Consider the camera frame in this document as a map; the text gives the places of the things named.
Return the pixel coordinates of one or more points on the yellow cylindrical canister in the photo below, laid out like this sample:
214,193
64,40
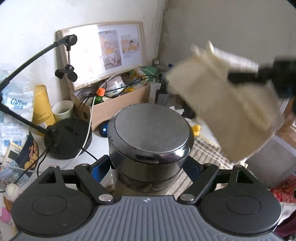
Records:
43,116

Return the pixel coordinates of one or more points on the striped beige table towel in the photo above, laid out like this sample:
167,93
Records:
203,151

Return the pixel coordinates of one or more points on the framed baby photo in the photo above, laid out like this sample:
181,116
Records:
103,50

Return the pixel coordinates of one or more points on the blue dotted power strip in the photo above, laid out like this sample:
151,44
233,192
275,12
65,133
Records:
102,128

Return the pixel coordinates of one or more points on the blonde doll figurine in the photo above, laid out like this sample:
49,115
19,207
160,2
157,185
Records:
8,197

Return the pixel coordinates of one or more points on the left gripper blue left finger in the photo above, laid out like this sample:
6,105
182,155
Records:
89,180

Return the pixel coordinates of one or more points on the stainless steel thermos container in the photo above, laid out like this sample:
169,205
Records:
148,144

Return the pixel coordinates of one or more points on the long cardboard box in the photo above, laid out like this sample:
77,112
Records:
104,111

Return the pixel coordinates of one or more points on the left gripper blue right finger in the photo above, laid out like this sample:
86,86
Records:
202,177

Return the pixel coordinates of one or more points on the snack packet dark blue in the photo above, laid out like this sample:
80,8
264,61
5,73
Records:
29,153

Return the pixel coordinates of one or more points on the black charger adapter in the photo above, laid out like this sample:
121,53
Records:
161,97

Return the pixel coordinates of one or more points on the orange cap green bottle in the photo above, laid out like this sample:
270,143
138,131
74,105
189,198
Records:
99,96

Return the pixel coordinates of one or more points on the white ceramic cup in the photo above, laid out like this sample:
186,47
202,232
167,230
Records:
63,110

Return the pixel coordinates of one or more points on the yellow rubber duck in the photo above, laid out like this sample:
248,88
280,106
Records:
196,130

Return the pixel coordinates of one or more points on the white towel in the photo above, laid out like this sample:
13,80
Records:
243,117

